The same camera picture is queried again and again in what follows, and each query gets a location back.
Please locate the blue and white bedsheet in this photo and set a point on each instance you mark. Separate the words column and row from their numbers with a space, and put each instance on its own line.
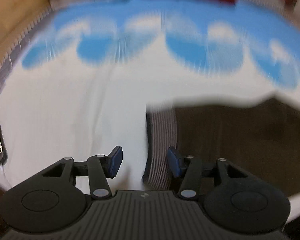
column 86, row 81

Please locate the dark brown corduroy pants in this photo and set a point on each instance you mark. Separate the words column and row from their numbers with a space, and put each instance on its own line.
column 263, row 139

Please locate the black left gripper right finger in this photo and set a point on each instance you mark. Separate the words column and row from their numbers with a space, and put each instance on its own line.
column 188, row 172

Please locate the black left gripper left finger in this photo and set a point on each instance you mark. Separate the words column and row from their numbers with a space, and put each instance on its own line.
column 60, row 177

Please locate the grey mattress edge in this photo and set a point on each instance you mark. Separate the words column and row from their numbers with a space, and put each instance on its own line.
column 22, row 41

